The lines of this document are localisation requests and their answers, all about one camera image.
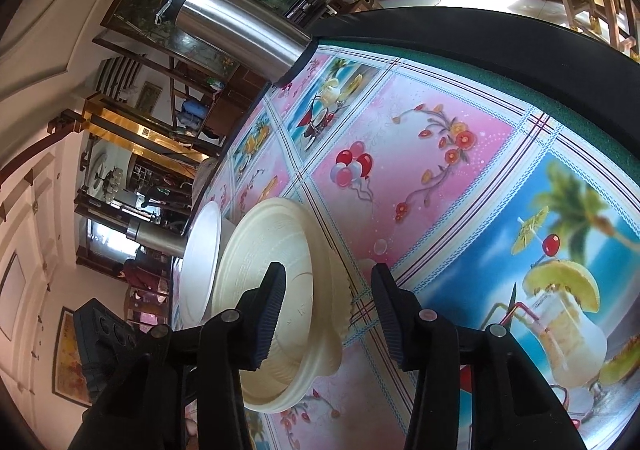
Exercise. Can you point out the framed wall painting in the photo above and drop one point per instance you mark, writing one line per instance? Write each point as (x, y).
(70, 360)

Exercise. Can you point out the small framed picture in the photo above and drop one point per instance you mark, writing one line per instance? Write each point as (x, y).
(148, 97)

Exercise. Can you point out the large steel thermos jug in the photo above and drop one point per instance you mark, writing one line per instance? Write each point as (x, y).
(235, 22)

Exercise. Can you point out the blue water jug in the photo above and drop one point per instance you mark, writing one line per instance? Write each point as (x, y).
(192, 112)

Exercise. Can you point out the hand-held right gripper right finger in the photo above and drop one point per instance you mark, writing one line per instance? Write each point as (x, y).
(395, 325)

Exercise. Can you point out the hanging chandelier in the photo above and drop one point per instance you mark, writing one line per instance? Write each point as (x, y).
(102, 180)

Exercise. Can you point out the small steel flask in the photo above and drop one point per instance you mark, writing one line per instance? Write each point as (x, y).
(157, 240)

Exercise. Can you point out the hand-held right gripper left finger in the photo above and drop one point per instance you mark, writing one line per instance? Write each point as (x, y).
(267, 325)

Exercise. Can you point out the rectangular ceiling light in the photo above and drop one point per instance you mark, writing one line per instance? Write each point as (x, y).
(12, 295)

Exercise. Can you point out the gold mirrored pillar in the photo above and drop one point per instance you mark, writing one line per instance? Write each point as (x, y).
(140, 127)

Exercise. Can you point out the large white bowl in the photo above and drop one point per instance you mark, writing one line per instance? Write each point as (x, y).
(202, 265)

